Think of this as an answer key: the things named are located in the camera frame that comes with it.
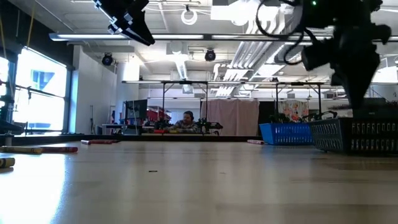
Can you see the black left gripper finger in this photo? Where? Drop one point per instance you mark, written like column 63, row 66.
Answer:
column 141, row 32
column 147, row 25

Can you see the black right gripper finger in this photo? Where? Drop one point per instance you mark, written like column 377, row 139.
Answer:
column 364, row 91
column 353, row 93

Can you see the blue plastic basket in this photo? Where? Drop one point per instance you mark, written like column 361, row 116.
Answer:
column 286, row 134

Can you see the yellow crayon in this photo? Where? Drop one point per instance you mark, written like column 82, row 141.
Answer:
column 6, row 162
column 21, row 150

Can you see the background black robot arm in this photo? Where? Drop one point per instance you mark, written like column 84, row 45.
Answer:
column 211, row 125
column 163, row 124

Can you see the black equipment case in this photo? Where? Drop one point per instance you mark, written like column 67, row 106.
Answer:
column 388, row 112

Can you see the long ceiling light bar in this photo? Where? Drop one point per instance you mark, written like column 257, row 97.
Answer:
column 93, row 36

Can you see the black ceiling spotlight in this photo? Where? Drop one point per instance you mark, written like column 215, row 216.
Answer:
column 108, row 59
column 210, row 55

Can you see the black plastic basket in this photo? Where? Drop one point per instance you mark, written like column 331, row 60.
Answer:
column 329, row 137

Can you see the floral patterned cloth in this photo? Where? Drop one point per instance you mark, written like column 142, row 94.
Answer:
column 293, row 109

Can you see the black computer monitor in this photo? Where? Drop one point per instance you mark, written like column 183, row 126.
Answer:
column 136, row 109

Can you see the background desk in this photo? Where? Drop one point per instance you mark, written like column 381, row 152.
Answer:
column 112, row 125

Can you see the person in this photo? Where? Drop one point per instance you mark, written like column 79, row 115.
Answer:
column 186, row 124

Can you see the black slanted bar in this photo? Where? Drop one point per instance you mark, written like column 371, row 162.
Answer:
column 40, row 91

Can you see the beige curtain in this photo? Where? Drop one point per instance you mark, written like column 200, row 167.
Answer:
column 236, row 118

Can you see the window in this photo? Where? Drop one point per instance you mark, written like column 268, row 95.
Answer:
column 40, row 105

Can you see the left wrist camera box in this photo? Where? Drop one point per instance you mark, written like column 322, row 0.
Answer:
column 116, row 26

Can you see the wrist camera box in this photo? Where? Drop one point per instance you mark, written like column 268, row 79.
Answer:
column 116, row 26
column 317, row 56

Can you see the black metal frame stand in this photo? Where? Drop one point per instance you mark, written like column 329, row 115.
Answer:
column 163, row 102
column 319, row 102

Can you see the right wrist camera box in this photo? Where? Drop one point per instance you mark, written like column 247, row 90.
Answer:
column 317, row 56

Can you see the black aluminium table frame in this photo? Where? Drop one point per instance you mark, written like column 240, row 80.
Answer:
column 155, row 137

